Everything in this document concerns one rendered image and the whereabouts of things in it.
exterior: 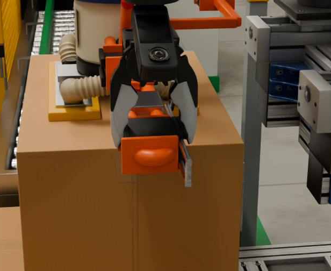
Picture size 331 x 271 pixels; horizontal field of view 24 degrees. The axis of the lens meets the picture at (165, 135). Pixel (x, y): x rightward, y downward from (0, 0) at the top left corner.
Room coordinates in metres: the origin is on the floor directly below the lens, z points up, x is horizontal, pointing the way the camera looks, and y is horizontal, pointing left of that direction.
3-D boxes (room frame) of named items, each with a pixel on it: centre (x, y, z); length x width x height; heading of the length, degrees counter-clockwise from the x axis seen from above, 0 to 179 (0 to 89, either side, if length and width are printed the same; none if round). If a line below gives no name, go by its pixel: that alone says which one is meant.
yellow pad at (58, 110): (1.55, 0.19, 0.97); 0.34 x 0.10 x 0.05; 8
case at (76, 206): (1.56, 0.09, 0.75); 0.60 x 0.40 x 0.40; 7
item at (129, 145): (0.97, 0.03, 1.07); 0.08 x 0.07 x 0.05; 8
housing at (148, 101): (1.10, 0.04, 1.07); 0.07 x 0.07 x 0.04; 8
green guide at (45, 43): (3.41, 0.57, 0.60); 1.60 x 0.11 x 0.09; 6
